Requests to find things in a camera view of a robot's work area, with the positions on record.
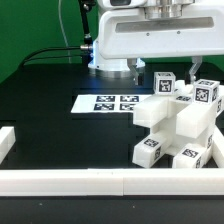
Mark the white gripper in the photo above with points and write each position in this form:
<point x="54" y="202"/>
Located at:
<point x="128" y="34"/>

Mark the white chair seat part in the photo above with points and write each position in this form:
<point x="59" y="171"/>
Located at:
<point x="196" y="140"/>

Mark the white chair back long part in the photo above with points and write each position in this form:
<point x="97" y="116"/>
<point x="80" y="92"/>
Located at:
<point x="153" y="110"/>

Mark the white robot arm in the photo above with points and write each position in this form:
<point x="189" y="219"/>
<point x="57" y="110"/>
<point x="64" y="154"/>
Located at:
<point x="153" y="10"/>

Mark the white marker sheet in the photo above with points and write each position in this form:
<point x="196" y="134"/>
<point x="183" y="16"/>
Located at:
<point x="90" y="103"/>

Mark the white right rail block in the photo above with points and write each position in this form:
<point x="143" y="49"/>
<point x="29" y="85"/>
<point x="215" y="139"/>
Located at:
<point x="218" y="148"/>

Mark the white rail block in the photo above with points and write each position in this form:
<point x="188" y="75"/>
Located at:
<point x="7" y="140"/>
<point x="218" y="148"/>

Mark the white left rail block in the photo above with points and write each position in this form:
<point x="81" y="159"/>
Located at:
<point x="7" y="140"/>

